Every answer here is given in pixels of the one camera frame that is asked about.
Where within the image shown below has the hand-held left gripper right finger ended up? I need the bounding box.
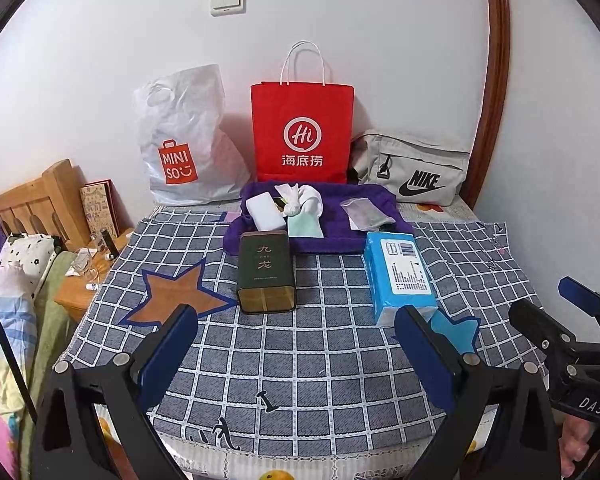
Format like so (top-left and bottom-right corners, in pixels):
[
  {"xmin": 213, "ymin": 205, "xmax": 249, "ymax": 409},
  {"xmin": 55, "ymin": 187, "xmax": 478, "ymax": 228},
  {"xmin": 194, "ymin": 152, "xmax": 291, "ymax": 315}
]
[{"xmin": 394, "ymin": 304, "xmax": 563, "ymax": 480}]

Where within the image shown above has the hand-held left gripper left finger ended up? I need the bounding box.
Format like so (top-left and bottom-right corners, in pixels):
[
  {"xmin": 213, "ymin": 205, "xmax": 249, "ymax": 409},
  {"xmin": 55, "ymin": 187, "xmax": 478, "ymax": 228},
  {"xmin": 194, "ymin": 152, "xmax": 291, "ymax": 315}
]
[{"xmin": 30, "ymin": 302, "xmax": 200, "ymax": 480}]

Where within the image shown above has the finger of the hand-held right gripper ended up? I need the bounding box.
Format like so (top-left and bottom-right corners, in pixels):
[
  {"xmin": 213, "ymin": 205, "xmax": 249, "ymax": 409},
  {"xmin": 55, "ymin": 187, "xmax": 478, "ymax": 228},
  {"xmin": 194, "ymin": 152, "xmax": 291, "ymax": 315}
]
[
  {"xmin": 557, "ymin": 276, "xmax": 600, "ymax": 328},
  {"xmin": 508, "ymin": 299, "xmax": 600, "ymax": 361}
]

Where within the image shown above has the grey pouch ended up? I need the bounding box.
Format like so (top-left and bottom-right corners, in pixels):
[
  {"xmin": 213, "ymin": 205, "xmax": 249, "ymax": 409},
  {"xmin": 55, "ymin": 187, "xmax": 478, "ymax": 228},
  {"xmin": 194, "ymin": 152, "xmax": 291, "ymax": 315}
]
[{"xmin": 341, "ymin": 197, "xmax": 396, "ymax": 231}]

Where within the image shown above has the white sponge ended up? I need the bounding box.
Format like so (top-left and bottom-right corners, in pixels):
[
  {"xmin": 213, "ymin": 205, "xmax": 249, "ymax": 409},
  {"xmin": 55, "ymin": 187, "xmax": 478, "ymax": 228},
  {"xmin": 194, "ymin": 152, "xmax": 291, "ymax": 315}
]
[{"xmin": 245, "ymin": 191, "xmax": 287, "ymax": 233}]

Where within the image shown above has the light green packet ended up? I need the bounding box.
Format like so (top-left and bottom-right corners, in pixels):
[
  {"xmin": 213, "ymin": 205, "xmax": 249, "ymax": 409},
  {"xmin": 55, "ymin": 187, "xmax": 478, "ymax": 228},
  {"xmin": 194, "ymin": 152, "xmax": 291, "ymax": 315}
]
[{"xmin": 286, "ymin": 214, "xmax": 326, "ymax": 240}]

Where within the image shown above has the person's right hand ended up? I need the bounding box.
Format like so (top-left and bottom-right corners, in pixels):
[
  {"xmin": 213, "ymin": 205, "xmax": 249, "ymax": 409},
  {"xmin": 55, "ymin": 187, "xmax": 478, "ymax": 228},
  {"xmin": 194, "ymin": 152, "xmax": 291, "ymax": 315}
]
[{"xmin": 560, "ymin": 417, "xmax": 600, "ymax": 478}]

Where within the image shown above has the blue tissue pack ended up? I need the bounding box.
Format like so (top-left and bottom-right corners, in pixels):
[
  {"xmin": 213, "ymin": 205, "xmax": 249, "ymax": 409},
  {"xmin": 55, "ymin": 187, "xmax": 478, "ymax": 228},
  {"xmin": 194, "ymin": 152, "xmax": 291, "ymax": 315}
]
[{"xmin": 364, "ymin": 231, "xmax": 438, "ymax": 327}]

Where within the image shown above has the wooden nightstand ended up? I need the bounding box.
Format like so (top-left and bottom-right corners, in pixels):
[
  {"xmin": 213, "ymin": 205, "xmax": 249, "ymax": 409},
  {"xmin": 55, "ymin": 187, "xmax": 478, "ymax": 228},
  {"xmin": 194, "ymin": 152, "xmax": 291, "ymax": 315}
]
[{"xmin": 54, "ymin": 227, "xmax": 136, "ymax": 323}]

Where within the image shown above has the checked cloth with stars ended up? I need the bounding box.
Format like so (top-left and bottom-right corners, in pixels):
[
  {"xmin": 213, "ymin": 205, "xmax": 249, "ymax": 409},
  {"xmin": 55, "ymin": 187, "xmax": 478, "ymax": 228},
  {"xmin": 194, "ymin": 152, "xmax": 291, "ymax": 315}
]
[{"xmin": 52, "ymin": 215, "xmax": 551, "ymax": 453}]

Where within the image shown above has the small dark bottle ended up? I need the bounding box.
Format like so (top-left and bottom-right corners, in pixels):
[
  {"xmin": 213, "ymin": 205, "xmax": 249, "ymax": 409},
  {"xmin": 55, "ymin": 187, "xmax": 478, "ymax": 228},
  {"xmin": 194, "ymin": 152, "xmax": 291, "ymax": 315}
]
[{"xmin": 100, "ymin": 227, "xmax": 121, "ymax": 261}]

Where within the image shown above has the clear glass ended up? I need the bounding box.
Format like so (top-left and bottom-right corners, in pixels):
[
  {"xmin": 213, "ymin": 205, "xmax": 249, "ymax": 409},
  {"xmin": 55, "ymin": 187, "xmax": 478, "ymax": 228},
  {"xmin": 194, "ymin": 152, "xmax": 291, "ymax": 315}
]
[{"xmin": 67, "ymin": 247, "xmax": 103, "ymax": 281}]

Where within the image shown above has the dark green tin box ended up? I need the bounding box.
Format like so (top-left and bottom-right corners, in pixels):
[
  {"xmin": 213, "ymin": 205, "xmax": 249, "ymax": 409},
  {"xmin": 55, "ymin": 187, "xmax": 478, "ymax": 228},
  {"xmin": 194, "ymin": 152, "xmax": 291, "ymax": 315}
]
[{"xmin": 236, "ymin": 230, "xmax": 297, "ymax": 316}]

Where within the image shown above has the green blanket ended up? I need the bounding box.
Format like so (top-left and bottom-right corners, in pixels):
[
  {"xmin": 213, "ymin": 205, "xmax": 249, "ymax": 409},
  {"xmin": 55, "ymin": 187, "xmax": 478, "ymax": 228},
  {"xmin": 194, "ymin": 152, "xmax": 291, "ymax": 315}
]
[{"xmin": 17, "ymin": 252, "xmax": 88, "ymax": 480}]

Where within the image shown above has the purple towel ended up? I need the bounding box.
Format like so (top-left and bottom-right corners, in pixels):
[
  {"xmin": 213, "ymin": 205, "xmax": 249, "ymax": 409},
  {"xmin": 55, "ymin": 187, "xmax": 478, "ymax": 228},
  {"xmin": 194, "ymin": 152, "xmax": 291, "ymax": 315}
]
[{"xmin": 223, "ymin": 181, "xmax": 415, "ymax": 256}]

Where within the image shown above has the patterned book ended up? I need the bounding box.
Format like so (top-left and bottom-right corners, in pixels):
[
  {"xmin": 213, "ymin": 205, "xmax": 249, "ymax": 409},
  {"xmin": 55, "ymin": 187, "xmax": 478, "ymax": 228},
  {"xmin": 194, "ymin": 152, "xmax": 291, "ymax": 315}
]
[{"xmin": 79, "ymin": 180, "xmax": 122, "ymax": 241}]

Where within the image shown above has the white flower print pillow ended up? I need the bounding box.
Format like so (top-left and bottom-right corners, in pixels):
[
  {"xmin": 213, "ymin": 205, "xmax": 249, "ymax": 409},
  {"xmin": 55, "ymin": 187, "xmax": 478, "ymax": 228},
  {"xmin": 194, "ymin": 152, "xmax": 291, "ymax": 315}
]
[{"xmin": 0, "ymin": 232, "xmax": 66, "ymax": 296}]

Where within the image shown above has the grey waist bag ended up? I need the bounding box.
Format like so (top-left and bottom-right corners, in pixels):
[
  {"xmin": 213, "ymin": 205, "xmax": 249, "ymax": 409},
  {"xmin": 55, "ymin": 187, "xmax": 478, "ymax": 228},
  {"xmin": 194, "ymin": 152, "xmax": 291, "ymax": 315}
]
[{"xmin": 350, "ymin": 132, "xmax": 472, "ymax": 207}]

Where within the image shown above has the white plastic shopping bag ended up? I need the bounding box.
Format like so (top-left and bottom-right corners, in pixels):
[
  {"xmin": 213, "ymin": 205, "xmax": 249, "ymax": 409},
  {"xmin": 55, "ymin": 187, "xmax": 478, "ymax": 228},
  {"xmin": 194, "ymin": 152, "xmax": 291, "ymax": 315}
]
[{"xmin": 132, "ymin": 64, "xmax": 251, "ymax": 207}]

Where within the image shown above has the wooden headboard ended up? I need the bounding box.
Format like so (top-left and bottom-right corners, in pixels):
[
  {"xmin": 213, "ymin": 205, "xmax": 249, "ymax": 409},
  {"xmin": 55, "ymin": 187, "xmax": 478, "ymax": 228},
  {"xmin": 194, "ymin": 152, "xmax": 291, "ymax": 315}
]
[{"xmin": 0, "ymin": 159, "xmax": 92, "ymax": 253}]

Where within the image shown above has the red paper bag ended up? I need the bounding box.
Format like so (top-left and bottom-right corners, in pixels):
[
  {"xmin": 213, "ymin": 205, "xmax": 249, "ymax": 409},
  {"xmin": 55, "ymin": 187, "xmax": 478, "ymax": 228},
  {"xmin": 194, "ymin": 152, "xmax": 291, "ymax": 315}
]
[{"xmin": 250, "ymin": 40, "xmax": 356, "ymax": 184}]

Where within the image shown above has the black cable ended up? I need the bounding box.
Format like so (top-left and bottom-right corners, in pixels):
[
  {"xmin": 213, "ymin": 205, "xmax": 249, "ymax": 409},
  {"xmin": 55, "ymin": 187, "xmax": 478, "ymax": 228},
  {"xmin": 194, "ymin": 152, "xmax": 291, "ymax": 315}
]
[{"xmin": 0, "ymin": 284, "xmax": 38, "ymax": 425}]

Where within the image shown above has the brown wooden door frame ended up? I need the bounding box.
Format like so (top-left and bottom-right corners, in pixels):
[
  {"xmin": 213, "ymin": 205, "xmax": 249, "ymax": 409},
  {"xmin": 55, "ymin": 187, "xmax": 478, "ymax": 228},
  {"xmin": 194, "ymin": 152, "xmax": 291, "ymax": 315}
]
[{"xmin": 467, "ymin": 0, "xmax": 512, "ymax": 211}]

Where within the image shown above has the wall light switch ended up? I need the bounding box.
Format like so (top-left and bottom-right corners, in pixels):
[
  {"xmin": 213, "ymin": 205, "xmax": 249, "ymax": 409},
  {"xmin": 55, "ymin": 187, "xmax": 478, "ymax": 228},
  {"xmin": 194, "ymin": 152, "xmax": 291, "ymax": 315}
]
[{"xmin": 210, "ymin": 0, "xmax": 247, "ymax": 17}]

